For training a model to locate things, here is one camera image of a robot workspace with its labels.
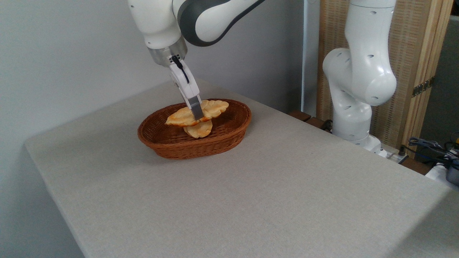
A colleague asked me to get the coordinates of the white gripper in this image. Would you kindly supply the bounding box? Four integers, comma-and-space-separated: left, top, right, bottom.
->
169, 59, 205, 121

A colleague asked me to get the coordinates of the dark metal screen hinge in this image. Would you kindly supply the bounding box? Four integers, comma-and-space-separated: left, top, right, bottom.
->
412, 77, 435, 97

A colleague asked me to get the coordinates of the brown wicker basket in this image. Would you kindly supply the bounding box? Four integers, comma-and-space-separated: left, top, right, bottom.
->
137, 99, 252, 159

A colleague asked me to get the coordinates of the bundle of dark cables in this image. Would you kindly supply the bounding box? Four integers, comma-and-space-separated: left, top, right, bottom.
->
407, 133, 459, 169

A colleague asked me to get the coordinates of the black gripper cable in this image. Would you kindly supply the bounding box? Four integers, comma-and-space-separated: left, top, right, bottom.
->
171, 55, 190, 83

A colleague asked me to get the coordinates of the grey tablecloth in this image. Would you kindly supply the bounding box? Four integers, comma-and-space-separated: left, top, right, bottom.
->
24, 78, 459, 258

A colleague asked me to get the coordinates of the grey box device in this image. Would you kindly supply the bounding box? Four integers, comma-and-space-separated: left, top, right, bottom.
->
446, 159, 459, 186

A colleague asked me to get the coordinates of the small round golden bread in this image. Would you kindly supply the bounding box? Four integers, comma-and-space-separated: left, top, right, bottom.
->
184, 120, 213, 139

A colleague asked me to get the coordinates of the white vertical post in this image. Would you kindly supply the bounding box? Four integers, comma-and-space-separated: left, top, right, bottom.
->
302, 0, 321, 117

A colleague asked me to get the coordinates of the leaf-shaped golden bread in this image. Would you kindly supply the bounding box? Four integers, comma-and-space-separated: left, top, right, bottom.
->
165, 100, 230, 127

